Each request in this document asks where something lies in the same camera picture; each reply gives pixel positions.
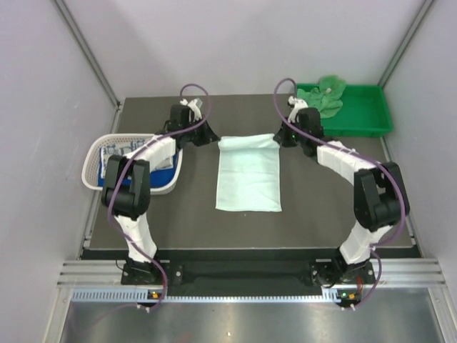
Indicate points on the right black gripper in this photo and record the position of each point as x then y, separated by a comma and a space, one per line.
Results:
282, 136

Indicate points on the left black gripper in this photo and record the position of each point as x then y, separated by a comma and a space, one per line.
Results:
207, 136

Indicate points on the white blue patterned towel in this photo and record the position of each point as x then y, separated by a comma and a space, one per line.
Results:
117, 148

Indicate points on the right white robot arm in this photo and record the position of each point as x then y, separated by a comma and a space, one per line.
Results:
379, 196

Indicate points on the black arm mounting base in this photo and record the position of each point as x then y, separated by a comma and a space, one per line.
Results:
249, 272

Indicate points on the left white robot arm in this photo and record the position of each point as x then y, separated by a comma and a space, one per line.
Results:
126, 190

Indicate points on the green towel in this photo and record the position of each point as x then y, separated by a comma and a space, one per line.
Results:
325, 96

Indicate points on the green plastic bin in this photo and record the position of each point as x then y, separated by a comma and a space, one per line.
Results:
364, 113

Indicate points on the white perforated plastic basket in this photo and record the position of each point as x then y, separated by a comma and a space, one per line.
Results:
91, 163

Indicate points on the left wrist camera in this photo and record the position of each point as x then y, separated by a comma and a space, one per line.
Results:
195, 108

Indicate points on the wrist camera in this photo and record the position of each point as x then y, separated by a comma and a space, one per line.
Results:
195, 108
296, 104

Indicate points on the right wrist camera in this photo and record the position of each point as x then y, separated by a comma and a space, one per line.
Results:
296, 104

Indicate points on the grey slotted cable duct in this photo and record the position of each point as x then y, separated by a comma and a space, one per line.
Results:
119, 295

